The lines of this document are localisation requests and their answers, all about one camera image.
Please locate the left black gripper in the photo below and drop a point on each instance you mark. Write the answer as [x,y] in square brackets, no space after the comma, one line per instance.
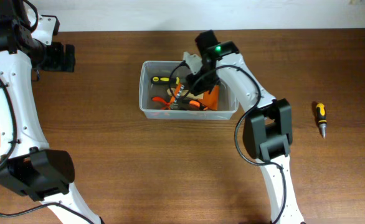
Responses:
[65,57]

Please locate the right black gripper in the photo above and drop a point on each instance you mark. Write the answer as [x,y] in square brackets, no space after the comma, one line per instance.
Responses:
[199,81]

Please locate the orange scraper wooden handle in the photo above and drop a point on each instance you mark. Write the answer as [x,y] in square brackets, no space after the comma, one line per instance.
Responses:
[208,98]

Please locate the orange bit holder strip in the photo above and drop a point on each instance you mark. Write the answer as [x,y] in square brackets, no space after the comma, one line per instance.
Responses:
[177,93]

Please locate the orange-black needle-nose pliers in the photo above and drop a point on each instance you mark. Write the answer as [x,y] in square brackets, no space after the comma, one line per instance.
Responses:
[189,105]

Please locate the file with black-yellow handle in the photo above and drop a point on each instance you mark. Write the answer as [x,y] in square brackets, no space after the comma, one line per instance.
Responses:
[168,80]

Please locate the stubby black-yellow screwdriver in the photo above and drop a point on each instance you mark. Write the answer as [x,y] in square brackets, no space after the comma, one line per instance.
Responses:
[321,118]

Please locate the red-black cutting pliers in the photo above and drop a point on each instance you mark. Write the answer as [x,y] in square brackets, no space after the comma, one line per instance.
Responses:
[166,105]

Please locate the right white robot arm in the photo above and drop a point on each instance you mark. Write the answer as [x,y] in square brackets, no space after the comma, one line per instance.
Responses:
[265,128]

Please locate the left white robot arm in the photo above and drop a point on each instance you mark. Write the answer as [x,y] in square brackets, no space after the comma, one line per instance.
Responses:
[28,166]

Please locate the clear plastic container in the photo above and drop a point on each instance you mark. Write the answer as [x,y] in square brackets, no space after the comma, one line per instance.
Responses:
[227,102]

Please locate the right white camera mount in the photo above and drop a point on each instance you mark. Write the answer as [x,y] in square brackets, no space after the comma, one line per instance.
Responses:
[193,61]

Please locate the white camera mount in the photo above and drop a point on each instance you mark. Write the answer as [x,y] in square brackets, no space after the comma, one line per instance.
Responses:
[48,26]
[193,61]

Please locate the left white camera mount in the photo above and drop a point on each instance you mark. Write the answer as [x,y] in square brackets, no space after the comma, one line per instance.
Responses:
[48,26]

